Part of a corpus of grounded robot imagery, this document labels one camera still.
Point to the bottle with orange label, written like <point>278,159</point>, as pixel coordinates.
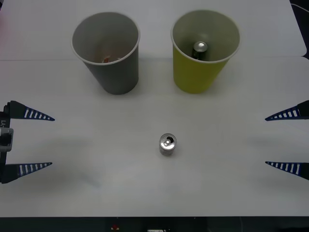
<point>106,59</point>

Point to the yellow-green plastic bin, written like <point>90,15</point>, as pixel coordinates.
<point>193,75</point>

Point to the black can with red-blue print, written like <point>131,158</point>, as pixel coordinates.
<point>167,145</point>

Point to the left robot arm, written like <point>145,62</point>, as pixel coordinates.
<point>6,139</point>

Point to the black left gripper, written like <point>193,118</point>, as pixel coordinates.
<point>5,116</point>

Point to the black can with green print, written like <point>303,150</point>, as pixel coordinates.
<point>199,49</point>

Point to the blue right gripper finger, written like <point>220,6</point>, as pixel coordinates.
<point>293,113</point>
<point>292,168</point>

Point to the grey plastic bin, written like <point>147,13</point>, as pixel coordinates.
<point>113,75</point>

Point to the black robot torso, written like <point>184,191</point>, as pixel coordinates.
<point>154,224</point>

